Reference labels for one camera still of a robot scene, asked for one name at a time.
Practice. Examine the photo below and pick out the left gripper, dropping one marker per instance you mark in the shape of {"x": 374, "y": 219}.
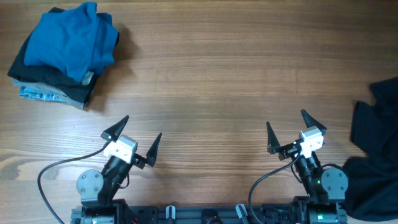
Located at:
{"x": 139, "y": 162}

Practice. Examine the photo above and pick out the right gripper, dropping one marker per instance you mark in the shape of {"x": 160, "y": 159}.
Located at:
{"x": 286, "y": 150}

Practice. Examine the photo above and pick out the black t-shirt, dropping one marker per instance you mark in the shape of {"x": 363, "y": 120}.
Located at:
{"x": 372, "y": 192}

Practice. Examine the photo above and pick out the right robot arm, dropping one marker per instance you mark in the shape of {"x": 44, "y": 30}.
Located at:
{"x": 324, "y": 183}

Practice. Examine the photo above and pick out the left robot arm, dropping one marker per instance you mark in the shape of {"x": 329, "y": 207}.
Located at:
{"x": 97, "y": 188}

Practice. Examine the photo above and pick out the grey folded garment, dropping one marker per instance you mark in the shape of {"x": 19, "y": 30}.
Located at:
{"x": 49, "y": 88}

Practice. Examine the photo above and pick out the black folded garment in stack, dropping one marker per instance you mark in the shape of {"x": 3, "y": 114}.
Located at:
{"x": 79, "y": 91}

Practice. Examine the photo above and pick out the light blue denim garment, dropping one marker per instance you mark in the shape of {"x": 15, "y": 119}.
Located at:
{"x": 32, "y": 94}

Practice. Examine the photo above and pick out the blue folded shirt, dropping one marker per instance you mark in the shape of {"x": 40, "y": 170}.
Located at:
{"x": 75, "y": 41}

